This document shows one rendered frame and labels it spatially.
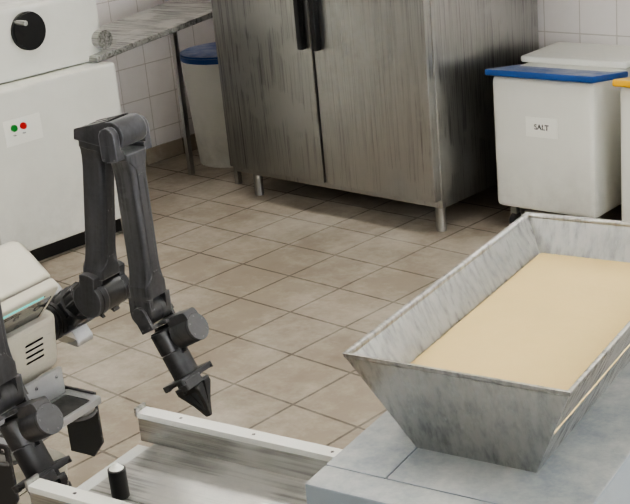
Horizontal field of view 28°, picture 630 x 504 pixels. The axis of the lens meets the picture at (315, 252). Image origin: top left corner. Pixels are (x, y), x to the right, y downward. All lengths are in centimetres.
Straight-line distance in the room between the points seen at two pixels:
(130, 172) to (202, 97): 480
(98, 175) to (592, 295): 115
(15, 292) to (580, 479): 137
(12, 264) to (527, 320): 122
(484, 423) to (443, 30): 428
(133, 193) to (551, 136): 334
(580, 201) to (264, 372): 175
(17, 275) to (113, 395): 211
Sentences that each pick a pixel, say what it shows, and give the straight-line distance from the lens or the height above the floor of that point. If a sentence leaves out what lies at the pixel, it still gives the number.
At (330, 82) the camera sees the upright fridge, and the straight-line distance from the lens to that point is 603.
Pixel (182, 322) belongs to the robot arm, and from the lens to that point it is 257.
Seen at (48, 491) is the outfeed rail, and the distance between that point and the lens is 220.
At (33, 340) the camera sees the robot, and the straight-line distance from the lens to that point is 267.
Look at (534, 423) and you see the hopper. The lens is 146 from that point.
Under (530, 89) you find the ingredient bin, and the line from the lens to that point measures 563.
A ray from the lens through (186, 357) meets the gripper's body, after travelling 262.
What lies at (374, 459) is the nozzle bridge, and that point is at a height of 118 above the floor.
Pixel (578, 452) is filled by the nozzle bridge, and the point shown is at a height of 118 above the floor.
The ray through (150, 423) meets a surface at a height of 88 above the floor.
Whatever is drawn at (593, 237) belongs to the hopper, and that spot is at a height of 129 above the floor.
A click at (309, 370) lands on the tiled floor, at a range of 462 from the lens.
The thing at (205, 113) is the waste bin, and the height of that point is 33.
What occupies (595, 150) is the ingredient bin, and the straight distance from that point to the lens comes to 555.
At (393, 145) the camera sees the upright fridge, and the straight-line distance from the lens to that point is 585.
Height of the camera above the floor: 194
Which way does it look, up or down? 20 degrees down
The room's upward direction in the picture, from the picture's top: 6 degrees counter-clockwise
